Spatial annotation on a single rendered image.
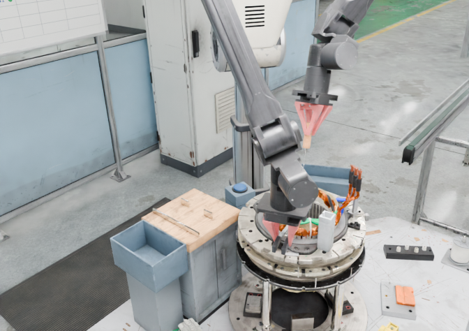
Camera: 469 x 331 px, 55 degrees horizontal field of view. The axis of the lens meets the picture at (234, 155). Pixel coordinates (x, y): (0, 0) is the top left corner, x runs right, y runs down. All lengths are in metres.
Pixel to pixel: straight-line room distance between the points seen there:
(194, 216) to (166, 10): 2.23
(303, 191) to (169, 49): 2.62
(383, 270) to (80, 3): 2.47
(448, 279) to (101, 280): 1.84
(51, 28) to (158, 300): 2.23
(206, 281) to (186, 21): 2.20
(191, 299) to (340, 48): 0.75
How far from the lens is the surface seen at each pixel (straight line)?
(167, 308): 1.25
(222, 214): 1.24
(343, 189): 1.40
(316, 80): 1.04
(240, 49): 0.81
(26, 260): 3.07
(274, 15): 1.39
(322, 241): 1.06
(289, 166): 0.81
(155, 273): 1.11
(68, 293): 2.71
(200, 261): 1.22
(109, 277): 2.73
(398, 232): 1.72
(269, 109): 0.82
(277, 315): 1.35
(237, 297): 1.37
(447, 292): 1.53
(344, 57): 0.98
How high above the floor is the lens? 1.76
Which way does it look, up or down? 27 degrees down
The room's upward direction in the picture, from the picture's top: 2 degrees counter-clockwise
